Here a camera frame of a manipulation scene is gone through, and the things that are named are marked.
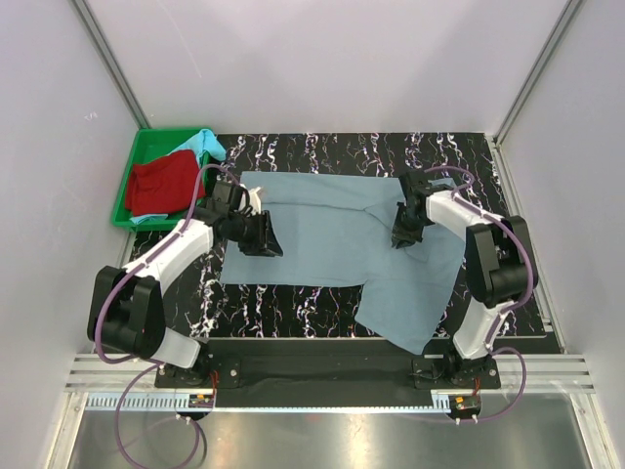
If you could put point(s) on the white slotted cable duct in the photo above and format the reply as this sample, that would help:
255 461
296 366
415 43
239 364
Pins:
178 401

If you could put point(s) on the light blue t shirt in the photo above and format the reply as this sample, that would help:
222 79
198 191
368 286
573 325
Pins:
205 144

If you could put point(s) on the red t shirt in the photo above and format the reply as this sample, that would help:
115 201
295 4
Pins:
162 186

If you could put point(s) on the left connector box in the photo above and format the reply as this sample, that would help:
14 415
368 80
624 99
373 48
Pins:
201 401

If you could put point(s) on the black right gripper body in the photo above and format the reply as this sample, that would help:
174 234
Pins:
405 222

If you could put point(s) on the right aluminium corner post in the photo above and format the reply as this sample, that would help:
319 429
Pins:
556 36

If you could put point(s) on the grey-blue polo shirt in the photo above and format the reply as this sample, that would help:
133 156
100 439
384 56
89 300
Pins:
336 231

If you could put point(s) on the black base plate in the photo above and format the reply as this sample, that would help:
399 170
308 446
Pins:
352 371

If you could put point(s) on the right connector box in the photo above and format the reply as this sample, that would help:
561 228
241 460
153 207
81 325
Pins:
466 403

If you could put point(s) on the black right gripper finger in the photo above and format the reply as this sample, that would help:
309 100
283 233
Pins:
414 236
397 237

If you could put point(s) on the left aluminium corner post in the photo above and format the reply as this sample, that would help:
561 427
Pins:
96 34

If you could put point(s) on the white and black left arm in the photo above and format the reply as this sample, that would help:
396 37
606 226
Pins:
127 310

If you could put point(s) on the green plastic tray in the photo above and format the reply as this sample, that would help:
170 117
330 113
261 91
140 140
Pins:
156 181

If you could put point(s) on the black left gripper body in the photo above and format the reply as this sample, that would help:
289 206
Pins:
249 229

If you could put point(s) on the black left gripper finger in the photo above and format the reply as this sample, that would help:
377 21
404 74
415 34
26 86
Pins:
271 245
254 250

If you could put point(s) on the aluminium front rail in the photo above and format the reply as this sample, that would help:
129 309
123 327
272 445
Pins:
521 376

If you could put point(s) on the connector box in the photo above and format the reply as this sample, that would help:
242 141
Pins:
466 403
201 401

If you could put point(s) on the aluminium corner post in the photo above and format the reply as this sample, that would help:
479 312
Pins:
96 34
556 36

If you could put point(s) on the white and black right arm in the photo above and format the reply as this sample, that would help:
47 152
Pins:
499 272

